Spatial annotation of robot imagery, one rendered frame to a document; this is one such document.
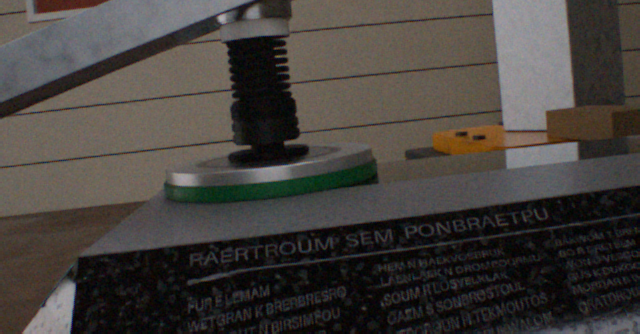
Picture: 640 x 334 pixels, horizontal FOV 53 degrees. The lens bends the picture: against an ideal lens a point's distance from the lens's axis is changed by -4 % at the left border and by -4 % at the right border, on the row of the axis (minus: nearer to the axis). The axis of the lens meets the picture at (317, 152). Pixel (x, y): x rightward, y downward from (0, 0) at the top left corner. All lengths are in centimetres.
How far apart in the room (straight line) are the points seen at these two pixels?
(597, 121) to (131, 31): 79
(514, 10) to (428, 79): 543
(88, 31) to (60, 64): 4
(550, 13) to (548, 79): 13
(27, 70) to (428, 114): 631
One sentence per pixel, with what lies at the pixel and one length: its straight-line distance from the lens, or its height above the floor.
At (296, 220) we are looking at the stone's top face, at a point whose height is 82.
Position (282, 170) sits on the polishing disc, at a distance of 59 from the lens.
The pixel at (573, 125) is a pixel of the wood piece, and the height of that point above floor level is 81.
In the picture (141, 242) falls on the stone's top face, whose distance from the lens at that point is 47.
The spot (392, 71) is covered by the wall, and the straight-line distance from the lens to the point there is 676.
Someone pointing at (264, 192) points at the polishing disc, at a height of 83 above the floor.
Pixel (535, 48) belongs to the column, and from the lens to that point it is 141.
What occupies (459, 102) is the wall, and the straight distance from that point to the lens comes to 694.
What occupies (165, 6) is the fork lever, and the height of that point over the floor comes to 101.
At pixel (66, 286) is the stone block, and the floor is 80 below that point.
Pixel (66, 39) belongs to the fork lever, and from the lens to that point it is 65.
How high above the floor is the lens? 91
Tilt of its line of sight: 5 degrees down
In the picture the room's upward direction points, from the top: 6 degrees counter-clockwise
